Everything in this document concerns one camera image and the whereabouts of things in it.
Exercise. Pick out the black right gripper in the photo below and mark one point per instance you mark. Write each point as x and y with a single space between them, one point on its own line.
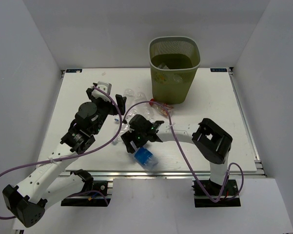
128 137

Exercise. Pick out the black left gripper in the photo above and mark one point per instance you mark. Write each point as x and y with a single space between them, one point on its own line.
114 110

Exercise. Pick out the clear slim bottle white cap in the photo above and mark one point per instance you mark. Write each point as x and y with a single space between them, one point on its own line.
124 128

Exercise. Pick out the clear bottle blue label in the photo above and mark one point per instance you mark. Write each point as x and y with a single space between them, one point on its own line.
145 158

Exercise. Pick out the clear square bottle yellow label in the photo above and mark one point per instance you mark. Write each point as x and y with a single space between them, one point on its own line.
161 75

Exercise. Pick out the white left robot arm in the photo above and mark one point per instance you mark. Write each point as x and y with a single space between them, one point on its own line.
30 198

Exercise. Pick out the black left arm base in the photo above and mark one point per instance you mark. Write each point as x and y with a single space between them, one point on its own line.
94 193

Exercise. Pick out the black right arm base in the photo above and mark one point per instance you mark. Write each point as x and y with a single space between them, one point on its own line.
229 197

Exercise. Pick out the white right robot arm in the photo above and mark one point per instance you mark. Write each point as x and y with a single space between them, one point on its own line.
212 141

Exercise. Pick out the green mesh waste bin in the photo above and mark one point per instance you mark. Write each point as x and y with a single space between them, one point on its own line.
181 55

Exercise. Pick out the clear ribbed bottle blue cap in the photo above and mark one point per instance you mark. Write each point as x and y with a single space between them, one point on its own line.
144 108

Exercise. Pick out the crushed bottle red label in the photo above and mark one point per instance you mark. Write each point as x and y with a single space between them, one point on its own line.
162 108

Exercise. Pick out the blue sticker left corner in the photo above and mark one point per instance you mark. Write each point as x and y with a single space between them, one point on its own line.
73 70

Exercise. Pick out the blue sticker corner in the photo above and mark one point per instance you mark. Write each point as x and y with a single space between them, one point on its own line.
73 70
218 70

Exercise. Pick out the blue sticker right corner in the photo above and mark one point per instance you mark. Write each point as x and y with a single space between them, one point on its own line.
218 70

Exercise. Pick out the aluminium table edge rail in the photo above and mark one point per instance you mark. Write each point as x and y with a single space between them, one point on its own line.
140 174

